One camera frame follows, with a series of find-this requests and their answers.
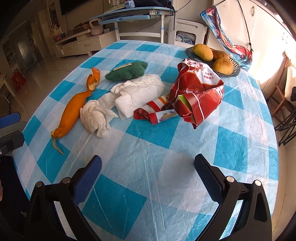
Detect large white tissue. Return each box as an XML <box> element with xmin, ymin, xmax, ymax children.
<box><xmin>98</xmin><ymin>74</ymin><xmax>165</xmax><ymax>120</ymax></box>

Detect white dining chair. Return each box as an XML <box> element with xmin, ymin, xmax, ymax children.
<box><xmin>0</xmin><ymin>74</ymin><xmax>16</xmax><ymax>105</ymax></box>

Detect red plastic stool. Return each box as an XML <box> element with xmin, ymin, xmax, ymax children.
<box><xmin>11</xmin><ymin>71</ymin><xmax>26</xmax><ymax>92</ymax></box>

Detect orange peel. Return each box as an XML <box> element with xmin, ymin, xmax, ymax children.
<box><xmin>51</xmin><ymin>67</ymin><xmax>101</xmax><ymax>155</ymax></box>

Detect small red striped wrapper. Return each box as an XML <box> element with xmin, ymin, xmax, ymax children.
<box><xmin>133</xmin><ymin>94</ymin><xmax>178</xmax><ymax>125</ymax></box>

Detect blue checkered tablecloth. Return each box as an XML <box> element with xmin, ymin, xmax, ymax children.
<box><xmin>13</xmin><ymin>40</ymin><xmax>278</xmax><ymax>240</ymax></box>

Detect black folding chair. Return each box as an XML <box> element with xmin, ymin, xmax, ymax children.
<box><xmin>274</xmin><ymin>111</ymin><xmax>295</xmax><ymax>147</ymax></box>

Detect wooden chair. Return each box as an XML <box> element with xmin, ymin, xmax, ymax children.
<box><xmin>266</xmin><ymin>51</ymin><xmax>295</xmax><ymax>124</ymax></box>

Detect white tv cabinet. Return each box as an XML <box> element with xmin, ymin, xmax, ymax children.
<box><xmin>52</xmin><ymin>30</ymin><xmax>117</xmax><ymax>58</ymax></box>

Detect brown round fruit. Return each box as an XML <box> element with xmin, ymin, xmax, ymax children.
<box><xmin>211</xmin><ymin>49</ymin><xmax>229</xmax><ymax>61</ymax></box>
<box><xmin>213</xmin><ymin>58</ymin><xmax>234</xmax><ymax>75</ymax></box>

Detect green scouring sponge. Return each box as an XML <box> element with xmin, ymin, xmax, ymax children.
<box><xmin>105</xmin><ymin>61</ymin><xmax>148</xmax><ymax>82</ymax></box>

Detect pink kettlebell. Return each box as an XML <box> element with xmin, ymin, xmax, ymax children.
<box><xmin>89</xmin><ymin>18</ymin><xmax>104</xmax><ymax>36</ymax></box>

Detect yellow mango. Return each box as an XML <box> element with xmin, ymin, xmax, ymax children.
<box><xmin>193</xmin><ymin>44</ymin><xmax>213</xmax><ymax>61</ymax></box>

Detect colourful hanging bag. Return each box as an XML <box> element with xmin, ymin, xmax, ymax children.
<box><xmin>200</xmin><ymin>1</ymin><xmax>253</xmax><ymax>71</ymax></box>

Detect woven fruit plate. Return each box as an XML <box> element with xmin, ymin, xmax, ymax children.
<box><xmin>185</xmin><ymin>47</ymin><xmax>240</xmax><ymax>77</ymax></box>

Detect row of books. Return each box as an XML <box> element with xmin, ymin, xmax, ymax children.
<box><xmin>108</xmin><ymin>0</ymin><xmax>125</xmax><ymax>6</ymax></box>

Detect blue children study desk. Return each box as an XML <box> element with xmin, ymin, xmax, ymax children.
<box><xmin>89</xmin><ymin>6</ymin><xmax>174</xmax><ymax>43</ymax></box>

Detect black wall television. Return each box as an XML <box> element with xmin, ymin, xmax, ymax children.
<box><xmin>59</xmin><ymin>0</ymin><xmax>88</xmax><ymax>15</ymax></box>

